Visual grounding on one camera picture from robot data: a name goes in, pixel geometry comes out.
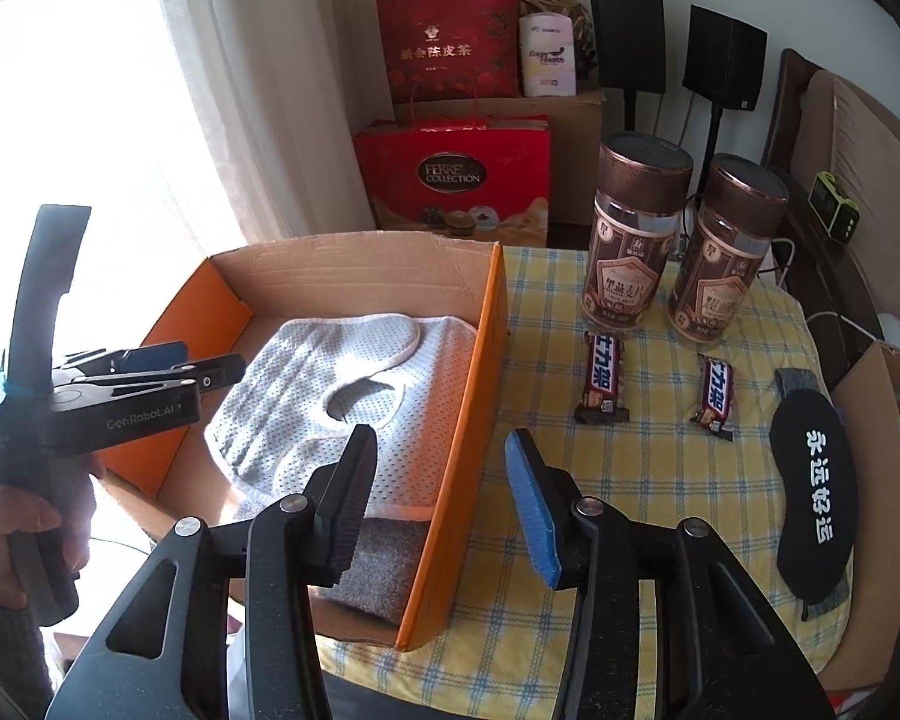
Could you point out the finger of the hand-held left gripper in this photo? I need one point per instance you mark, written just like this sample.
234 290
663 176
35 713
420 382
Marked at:
217 370
161 352

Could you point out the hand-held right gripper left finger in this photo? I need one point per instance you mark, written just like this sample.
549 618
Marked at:
352 487

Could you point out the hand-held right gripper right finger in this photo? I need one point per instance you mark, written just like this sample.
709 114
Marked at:
532 510

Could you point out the orange cardboard box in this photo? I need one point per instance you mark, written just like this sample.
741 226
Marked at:
345 270

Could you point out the black eye mask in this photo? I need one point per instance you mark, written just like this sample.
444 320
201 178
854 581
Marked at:
810 487

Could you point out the brown lidded oat jar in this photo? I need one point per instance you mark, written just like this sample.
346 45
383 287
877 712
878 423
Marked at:
634 240
720 262

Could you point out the person's left forearm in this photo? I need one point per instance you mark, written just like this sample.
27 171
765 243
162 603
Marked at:
0 652

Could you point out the person's left hand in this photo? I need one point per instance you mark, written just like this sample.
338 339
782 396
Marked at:
0 532

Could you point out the grey mesh cloth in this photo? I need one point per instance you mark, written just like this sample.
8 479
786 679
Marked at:
285 390

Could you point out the grey felt pad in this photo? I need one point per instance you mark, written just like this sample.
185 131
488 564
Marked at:
382 562

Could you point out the brown chocolate bar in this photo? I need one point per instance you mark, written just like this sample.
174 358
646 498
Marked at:
714 397
602 379

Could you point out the white curtain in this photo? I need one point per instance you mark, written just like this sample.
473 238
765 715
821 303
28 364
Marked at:
232 90

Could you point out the red chocolate gift bag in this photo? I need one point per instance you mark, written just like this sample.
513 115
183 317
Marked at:
450 180

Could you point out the brown cardboard box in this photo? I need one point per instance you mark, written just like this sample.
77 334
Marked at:
574 157

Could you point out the open cardboard box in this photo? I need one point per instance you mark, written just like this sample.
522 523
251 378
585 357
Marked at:
877 405

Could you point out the red tea gift bag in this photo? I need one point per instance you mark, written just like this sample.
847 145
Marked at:
450 45

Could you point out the black speaker stand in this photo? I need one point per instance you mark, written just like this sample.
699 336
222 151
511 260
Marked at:
631 111
714 131

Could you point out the green portable device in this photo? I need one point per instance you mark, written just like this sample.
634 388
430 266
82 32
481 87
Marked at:
832 206

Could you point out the white tissue pack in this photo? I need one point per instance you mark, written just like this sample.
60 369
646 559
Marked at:
546 52

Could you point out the wooden sofa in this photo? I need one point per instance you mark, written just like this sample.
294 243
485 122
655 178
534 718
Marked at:
791 127

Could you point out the gold patterned bag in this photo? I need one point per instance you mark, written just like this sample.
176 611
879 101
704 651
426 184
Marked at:
581 30

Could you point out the black speaker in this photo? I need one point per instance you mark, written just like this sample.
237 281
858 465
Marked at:
628 34
724 60

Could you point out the pink sofa cushion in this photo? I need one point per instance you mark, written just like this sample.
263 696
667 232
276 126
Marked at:
877 165

